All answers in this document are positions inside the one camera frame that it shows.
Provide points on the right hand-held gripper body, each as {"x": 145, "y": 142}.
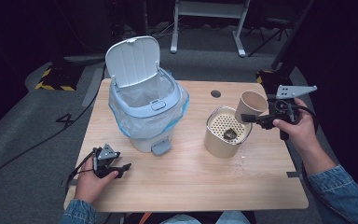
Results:
{"x": 287, "y": 107}

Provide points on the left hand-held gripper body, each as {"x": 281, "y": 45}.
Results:
{"x": 107, "y": 153}

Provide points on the brown paper cup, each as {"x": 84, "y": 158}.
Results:
{"x": 250, "y": 104}

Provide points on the dark wet tea bag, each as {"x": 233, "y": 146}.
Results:
{"x": 230, "y": 134}

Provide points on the beige canister with perforated strainer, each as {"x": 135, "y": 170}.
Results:
{"x": 218, "y": 146}

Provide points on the clear blue-edged bin liner bag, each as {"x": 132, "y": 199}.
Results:
{"x": 149, "y": 127}

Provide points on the white and blue pedal bin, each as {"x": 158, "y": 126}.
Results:
{"x": 136, "y": 62}

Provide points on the person's right hand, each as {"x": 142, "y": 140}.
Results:
{"x": 304, "y": 133}

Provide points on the person's left hand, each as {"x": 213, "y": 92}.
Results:
{"x": 88, "y": 186}

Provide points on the grey tape piece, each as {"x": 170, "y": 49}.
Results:
{"x": 293, "y": 174}

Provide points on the black stand with striped base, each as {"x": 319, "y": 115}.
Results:
{"x": 289, "y": 46}

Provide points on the black tripod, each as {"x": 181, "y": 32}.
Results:
{"x": 270, "y": 35}

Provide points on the person's legs in jeans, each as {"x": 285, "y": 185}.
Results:
{"x": 205, "y": 219}

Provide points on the black yellow striped base plate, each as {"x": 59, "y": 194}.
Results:
{"x": 60, "y": 79}

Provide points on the white metal desk frame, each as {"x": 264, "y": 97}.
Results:
{"x": 211, "y": 9}

